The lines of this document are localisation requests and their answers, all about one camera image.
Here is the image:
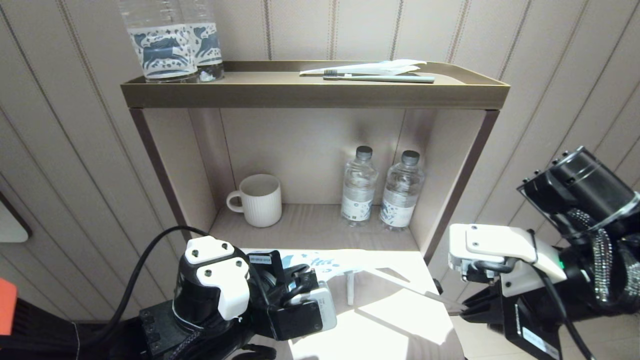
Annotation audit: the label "white blue patterned pouch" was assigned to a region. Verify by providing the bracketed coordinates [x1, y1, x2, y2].
[248, 248, 401, 277]

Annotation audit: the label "pale toothbrush grey bristles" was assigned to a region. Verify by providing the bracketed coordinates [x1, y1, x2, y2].
[362, 267, 471, 315]

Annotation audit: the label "white ribbed mug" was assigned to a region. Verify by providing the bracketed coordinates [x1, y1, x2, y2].
[226, 173, 283, 229]

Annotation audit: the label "small grey-cap water bottle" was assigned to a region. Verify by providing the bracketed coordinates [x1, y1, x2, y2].
[341, 146, 378, 228]
[378, 150, 426, 232]

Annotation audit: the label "brown open shelf unit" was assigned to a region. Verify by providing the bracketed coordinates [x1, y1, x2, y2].
[120, 60, 511, 263]

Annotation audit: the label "grey-green toothbrush dark bristles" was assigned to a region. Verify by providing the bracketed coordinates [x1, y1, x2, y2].
[322, 70, 436, 85]

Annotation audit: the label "large deer-label water bottle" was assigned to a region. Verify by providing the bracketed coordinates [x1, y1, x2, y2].
[117, 0, 201, 85]
[180, 0, 226, 83]

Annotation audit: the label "white paper wrapper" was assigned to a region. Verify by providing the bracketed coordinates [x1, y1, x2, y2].
[299, 59, 427, 77]

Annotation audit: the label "right camera black cable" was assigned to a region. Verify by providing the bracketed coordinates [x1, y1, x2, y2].
[530, 240, 596, 360]

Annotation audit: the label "camera black cable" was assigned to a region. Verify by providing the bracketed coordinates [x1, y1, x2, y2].
[530, 240, 596, 360]
[114, 226, 321, 331]

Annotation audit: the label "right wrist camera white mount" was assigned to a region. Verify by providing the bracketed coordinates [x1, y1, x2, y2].
[448, 223, 569, 299]

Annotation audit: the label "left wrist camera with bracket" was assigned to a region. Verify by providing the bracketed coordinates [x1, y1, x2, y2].
[270, 280, 337, 342]

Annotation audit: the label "right arm braided cable sleeve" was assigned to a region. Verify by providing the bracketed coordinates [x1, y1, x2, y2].
[567, 209, 640, 307]

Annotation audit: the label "left camera black cable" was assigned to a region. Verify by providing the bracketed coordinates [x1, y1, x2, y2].
[114, 226, 321, 331]

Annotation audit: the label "white rounded wall fixture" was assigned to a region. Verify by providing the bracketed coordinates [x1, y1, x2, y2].
[0, 192, 33, 244]

